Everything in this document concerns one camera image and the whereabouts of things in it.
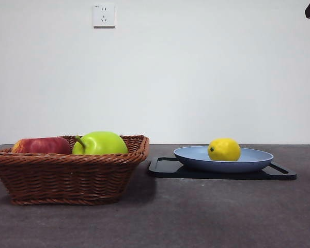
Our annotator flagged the yellow lemon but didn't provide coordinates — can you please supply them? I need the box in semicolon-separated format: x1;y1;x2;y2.
207;137;241;162

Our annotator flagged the blue plate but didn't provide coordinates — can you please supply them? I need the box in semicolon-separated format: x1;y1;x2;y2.
173;145;274;174

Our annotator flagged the brown wicker basket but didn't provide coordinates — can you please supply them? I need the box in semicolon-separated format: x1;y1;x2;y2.
0;134;150;206

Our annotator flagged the black flat tray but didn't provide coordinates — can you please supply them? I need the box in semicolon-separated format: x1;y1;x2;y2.
147;157;298;181

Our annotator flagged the green apple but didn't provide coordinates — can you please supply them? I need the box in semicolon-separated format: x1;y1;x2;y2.
71;131;129;156

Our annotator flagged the red apple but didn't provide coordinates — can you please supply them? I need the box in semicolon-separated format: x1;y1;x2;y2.
11;137;72;155

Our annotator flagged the white wall socket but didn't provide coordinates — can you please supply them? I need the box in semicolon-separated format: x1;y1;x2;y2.
93;3;116;28

